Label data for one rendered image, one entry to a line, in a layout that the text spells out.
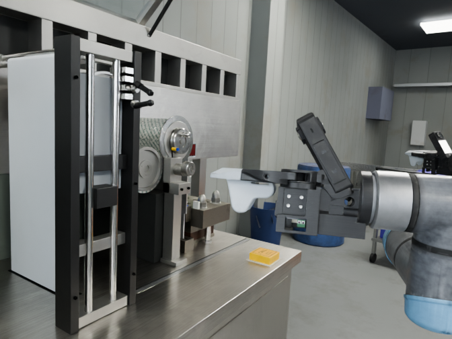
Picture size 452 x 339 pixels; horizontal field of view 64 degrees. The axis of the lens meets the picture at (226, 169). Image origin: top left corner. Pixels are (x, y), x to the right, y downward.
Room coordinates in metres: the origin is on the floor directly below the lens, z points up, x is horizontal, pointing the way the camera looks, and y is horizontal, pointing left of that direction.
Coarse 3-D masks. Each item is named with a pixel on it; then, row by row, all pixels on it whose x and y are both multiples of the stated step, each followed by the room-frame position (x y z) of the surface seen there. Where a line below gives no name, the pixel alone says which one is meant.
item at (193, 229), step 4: (184, 228) 1.18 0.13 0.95; (188, 228) 1.17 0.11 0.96; (192, 228) 1.17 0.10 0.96; (196, 228) 1.19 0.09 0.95; (212, 228) 1.27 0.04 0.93; (184, 232) 1.18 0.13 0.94; (188, 232) 1.17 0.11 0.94; (192, 232) 1.17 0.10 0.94; (196, 232) 1.19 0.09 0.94; (200, 232) 1.21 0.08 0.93; (212, 232) 1.27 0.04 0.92; (188, 236) 1.17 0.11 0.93; (192, 236) 1.17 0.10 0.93; (196, 236) 1.19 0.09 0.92; (200, 236) 1.21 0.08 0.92; (212, 236) 1.27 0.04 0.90; (196, 240) 1.19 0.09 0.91; (200, 240) 1.21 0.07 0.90
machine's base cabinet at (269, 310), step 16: (288, 272) 1.16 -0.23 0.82; (272, 288) 1.06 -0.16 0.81; (288, 288) 1.17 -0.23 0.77; (256, 304) 0.97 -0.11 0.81; (272, 304) 1.06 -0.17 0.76; (288, 304) 1.18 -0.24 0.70; (224, 320) 0.83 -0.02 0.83; (240, 320) 0.89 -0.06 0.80; (256, 320) 0.97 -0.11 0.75; (272, 320) 1.07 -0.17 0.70; (208, 336) 0.77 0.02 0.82; (224, 336) 0.83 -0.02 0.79; (240, 336) 0.90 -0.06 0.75; (256, 336) 0.98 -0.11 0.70; (272, 336) 1.08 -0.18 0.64
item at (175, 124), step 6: (174, 126) 1.04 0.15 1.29; (180, 126) 1.06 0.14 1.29; (186, 126) 1.08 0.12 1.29; (168, 132) 1.02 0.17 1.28; (168, 138) 1.02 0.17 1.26; (168, 144) 1.02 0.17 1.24; (168, 150) 1.02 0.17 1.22; (168, 156) 1.02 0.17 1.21; (174, 156) 1.04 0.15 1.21; (180, 156) 1.07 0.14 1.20
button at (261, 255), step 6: (252, 252) 1.06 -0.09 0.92; (258, 252) 1.06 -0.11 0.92; (264, 252) 1.06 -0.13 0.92; (270, 252) 1.07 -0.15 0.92; (276, 252) 1.07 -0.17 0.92; (252, 258) 1.05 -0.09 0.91; (258, 258) 1.04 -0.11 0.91; (264, 258) 1.03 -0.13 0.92; (270, 258) 1.02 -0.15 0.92; (276, 258) 1.06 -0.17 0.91
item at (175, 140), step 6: (174, 132) 1.03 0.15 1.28; (180, 132) 1.04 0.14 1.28; (186, 132) 1.06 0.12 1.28; (174, 138) 1.02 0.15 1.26; (180, 138) 1.04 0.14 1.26; (186, 138) 1.06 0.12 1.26; (174, 144) 1.02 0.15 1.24; (180, 144) 1.04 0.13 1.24; (186, 144) 1.06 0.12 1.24; (180, 150) 1.04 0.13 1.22; (186, 150) 1.06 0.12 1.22
